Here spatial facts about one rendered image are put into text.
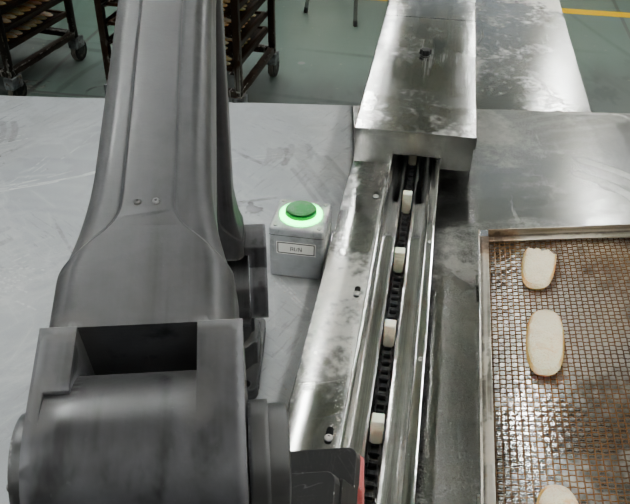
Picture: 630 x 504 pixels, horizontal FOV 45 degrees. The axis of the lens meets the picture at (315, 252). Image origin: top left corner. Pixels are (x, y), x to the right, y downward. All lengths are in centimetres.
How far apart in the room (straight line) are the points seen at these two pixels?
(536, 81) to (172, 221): 138
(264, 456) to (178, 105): 16
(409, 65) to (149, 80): 104
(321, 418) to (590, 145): 80
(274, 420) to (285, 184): 95
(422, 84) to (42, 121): 66
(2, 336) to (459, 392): 53
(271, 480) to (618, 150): 119
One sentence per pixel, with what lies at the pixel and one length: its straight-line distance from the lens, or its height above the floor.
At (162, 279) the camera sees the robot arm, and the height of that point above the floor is 127.
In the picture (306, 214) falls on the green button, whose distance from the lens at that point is 95.
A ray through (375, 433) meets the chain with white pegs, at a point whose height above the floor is 85.
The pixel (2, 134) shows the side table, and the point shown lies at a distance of 141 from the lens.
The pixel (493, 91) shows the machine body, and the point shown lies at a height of 82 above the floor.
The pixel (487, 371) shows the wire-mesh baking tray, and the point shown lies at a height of 89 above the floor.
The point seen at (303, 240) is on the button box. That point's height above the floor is 88.
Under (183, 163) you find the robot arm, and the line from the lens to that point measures 31.
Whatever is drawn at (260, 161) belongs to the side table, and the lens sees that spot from 125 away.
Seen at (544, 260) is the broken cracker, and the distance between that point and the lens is 91.
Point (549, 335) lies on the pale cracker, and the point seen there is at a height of 91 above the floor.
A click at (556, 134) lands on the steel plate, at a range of 141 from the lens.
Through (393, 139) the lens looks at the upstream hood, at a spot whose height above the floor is 90.
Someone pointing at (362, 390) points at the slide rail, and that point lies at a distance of 80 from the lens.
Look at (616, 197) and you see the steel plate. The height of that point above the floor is 82.
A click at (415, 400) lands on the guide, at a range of 78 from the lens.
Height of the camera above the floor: 143
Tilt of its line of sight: 36 degrees down
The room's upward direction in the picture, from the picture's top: 1 degrees clockwise
